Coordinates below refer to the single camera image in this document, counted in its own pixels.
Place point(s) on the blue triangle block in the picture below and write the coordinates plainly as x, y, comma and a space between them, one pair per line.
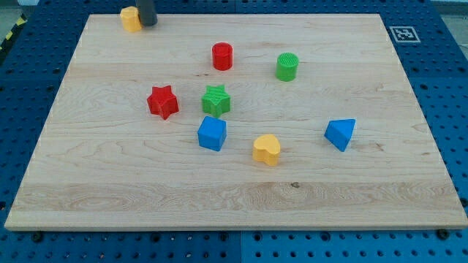
339, 132

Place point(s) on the red star block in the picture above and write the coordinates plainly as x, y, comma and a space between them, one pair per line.
163, 101

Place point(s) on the green cylinder block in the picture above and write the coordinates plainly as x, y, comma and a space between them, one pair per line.
286, 66

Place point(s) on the green star block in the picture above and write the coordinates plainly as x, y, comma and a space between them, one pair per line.
216, 100

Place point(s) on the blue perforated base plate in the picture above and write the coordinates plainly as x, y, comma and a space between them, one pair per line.
35, 66

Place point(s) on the blue cube block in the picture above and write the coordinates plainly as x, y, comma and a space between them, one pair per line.
212, 133

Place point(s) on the white fiducial marker tag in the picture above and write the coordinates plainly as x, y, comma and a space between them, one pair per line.
404, 34

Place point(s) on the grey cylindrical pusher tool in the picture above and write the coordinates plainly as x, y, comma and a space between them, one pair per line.
147, 12

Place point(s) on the yellow heart block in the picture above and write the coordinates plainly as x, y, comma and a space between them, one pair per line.
266, 149

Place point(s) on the red cylinder block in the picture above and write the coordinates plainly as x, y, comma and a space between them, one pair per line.
222, 56

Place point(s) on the yellow hexagon block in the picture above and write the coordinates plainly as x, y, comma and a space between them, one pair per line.
130, 19

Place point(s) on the light wooden board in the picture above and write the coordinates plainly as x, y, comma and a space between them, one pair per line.
103, 162

